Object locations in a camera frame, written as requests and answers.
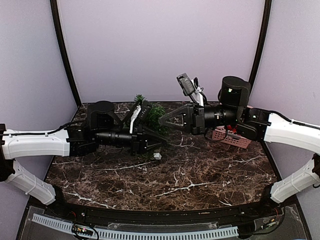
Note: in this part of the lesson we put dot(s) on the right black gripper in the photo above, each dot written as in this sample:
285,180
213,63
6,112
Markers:
193,119

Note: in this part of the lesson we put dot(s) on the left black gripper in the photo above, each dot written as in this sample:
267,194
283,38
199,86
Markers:
139,140

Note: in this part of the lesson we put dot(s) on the small green christmas tree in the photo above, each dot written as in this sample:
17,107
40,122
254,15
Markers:
151,120

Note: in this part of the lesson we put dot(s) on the pink plastic basket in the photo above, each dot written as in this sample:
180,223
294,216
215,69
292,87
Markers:
231,138

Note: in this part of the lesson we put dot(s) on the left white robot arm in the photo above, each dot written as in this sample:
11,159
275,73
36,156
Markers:
69,140

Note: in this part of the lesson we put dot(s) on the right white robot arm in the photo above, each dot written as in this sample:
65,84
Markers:
254,124

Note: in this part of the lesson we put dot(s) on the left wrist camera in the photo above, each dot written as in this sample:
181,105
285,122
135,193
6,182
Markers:
139,113

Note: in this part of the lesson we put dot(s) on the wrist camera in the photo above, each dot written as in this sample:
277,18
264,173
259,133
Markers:
191,88
139,113

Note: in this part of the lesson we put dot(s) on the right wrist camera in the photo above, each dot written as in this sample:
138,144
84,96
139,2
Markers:
191,88

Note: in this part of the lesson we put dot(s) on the white perforated cable duct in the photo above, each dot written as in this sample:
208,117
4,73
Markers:
96,233

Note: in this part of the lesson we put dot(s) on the right black frame pole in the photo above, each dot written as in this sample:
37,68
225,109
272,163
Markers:
267,9

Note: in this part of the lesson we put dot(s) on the black frame pole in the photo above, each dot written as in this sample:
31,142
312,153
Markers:
63,51
267,9

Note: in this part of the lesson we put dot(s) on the left black frame pole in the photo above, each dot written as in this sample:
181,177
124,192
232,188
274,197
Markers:
63,51

